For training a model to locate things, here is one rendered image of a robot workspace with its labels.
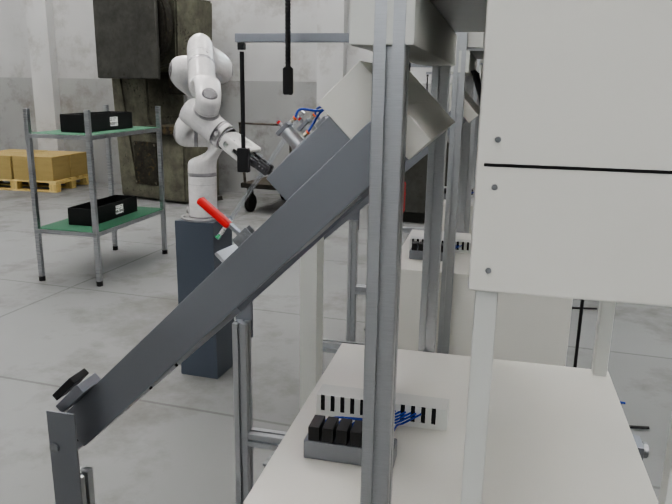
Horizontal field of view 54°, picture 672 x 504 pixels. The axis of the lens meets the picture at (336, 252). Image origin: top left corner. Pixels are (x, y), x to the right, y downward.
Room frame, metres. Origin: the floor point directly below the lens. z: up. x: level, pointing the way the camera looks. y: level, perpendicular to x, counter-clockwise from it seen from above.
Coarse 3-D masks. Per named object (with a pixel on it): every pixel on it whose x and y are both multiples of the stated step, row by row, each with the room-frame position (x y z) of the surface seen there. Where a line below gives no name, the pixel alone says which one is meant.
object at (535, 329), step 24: (408, 240) 2.78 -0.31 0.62; (408, 264) 2.38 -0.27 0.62; (456, 264) 2.39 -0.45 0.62; (408, 288) 2.31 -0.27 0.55; (456, 288) 2.27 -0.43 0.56; (408, 312) 2.31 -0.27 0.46; (456, 312) 2.27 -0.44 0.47; (504, 312) 2.23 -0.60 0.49; (528, 312) 2.21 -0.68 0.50; (552, 312) 2.19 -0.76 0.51; (408, 336) 2.31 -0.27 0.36; (456, 336) 2.27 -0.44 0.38; (504, 336) 2.23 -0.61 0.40; (528, 336) 2.21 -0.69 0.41; (552, 336) 2.19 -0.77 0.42; (528, 360) 2.21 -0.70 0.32; (552, 360) 2.19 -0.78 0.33
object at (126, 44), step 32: (96, 0) 7.13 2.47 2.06; (128, 0) 6.92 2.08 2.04; (160, 0) 6.83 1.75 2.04; (192, 0) 7.21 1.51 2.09; (96, 32) 7.14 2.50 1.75; (128, 32) 6.93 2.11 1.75; (160, 32) 6.81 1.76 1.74; (192, 32) 7.20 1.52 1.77; (128, 64) 6.94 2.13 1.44; (160, 64) 7.10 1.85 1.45; (128, 96) 7.33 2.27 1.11; (160, 96) 7.37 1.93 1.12; (128, 160) 7.36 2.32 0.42; (128, 192) 7.37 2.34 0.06
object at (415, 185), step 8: (448, 144) 6.97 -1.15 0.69; (448, 152) 6.03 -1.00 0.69; (424, 160) 6.11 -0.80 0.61; (416, 168) 6.13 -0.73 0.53; (424, 168) 6.11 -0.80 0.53; (408, 176) 6.16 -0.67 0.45; (416, 176) 6.13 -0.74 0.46; (424, 176) 6.10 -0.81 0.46; (408, 184) 6.16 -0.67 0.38; (416, 184) 6.13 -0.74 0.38; (424, 184) 6.10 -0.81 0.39; (408, 192) 6.16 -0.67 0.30; (416, 192) 6.13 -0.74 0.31; (424, 192) 6.10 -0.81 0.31; (408, 200) 6.16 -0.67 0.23; (416, 200) 6.13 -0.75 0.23; (424, 200) 6.10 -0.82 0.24; (408, 208) 6.16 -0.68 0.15; (416, 208) 6.13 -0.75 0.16; (424, 208) 6.10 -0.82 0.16; (408, 216) 6.26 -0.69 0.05; (416, 216) 6.23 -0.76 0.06; (424, 216) 6.20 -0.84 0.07
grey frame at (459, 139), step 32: (448, 160) 2.24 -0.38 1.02; (448, 192) 2.24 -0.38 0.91; (352, 224) 3.09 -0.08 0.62; (448, 224) 2.24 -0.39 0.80; (352, 256) 3.08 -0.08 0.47; (448, 256) 2.25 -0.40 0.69; (352, 288) 3.07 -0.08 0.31; (448, 288) 2.24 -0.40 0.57; (352, 320) 3.07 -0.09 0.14; (448, 320) 2.24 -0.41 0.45; (448, 352) 2.25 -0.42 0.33
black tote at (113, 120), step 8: (96, 112) 4.64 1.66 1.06; (104, 112) 4.73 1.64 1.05; (112, 112) 4.80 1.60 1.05; (120, 112) 4.63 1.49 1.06; (128, 112) 4.73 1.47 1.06; (64, 120) 4.24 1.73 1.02; (72, 120) 4.23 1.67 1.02; (80, 120) 4.22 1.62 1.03; (96, 120) 4.34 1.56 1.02; (104, 120) 4.43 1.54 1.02; (112, 120) 4.52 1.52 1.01; (120, 120) 4.62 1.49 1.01; (128, 120) 4.72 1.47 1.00; (64, 128) 4.25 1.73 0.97; (72, 128) 4.23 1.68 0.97; (80, 128) 4.22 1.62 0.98; (96, 128) 4.34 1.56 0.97; (104, 128) 4.43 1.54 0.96; (112, 128) 4.52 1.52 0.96; (120, 128) 4.61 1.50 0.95
